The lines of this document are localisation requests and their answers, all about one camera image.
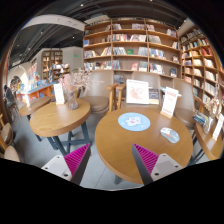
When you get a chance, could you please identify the beige chair left wooden arms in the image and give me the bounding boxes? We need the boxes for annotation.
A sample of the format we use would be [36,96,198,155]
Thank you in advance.
[81,70,118,114]

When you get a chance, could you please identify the beige chair lower left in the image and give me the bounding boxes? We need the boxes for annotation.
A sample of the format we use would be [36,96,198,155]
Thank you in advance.
[0,114,20,162]

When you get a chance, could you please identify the grey computer mouse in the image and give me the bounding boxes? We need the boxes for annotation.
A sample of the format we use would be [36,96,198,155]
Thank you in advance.
[160,127,180,143]

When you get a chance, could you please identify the round blue mouse pad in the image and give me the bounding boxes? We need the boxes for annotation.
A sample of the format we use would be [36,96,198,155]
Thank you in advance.
[118,112,151,132]

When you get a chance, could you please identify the glass vase with pink flowers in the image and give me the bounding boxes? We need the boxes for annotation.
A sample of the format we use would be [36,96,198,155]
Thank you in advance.
[59,68,90,110]

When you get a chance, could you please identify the white sign card right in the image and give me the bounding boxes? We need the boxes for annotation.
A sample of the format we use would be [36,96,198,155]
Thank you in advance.
[161,87,178,118]

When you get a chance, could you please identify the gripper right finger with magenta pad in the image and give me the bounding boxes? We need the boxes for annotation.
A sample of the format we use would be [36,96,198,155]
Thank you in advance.
[132,144,182,185]

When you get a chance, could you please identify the wooden table far right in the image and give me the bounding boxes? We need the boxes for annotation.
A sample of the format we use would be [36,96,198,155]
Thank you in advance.
[189,123,224,165]

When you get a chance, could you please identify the beige chair middle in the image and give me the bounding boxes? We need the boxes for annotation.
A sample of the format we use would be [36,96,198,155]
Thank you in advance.
[116,71,162,110]

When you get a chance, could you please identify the wooden bookshelf far background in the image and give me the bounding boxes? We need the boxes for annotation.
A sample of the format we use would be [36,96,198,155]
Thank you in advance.
[41,50,63,77]

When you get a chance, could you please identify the orange display counter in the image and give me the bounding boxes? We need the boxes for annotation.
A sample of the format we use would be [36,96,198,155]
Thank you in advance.
[16,83,54,101]

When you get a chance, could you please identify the white card far right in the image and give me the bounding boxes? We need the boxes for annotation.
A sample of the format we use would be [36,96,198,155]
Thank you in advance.
[212,114,224,141]

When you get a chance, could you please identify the wooden bookshelf right side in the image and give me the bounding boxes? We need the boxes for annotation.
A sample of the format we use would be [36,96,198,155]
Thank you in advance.
[179,25,224,113]

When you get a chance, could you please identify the small round table far left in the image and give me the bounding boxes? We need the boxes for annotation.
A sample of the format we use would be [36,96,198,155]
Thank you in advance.
[19,96,51,119]

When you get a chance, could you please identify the small book on stand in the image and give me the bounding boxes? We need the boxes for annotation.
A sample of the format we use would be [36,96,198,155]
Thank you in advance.
[149,89,159,105]

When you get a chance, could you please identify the beige chair right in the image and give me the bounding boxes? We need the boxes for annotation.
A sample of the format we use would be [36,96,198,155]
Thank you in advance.
[173,78,196,130]

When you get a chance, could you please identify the white sign card left table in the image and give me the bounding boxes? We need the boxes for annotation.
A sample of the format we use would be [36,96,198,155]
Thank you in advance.
[54,83,65,104]

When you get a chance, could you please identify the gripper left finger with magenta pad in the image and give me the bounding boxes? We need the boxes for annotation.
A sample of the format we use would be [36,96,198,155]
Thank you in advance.
[42,144,91,185]

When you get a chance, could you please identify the large wooden bookshelf centre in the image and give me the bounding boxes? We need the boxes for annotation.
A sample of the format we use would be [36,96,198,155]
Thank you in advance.
[83,18,181,78]

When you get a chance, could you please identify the vase with flowers right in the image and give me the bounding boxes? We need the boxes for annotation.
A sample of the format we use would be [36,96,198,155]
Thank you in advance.
[203,85,222,134]

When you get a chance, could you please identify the round wooden table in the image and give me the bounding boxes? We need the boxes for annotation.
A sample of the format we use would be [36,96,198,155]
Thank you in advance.
[30,99,91,155]
[94,106,194,186]

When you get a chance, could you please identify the seated person far left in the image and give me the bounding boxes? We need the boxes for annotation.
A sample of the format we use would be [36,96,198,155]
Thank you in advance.
[3,85,15,108]

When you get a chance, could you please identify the round wooden table left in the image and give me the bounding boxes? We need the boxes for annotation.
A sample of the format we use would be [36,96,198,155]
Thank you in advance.
[30,99,91,155]

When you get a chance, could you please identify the round wooden table front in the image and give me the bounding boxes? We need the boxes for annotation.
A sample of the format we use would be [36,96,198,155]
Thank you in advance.
[94,106,194,186]

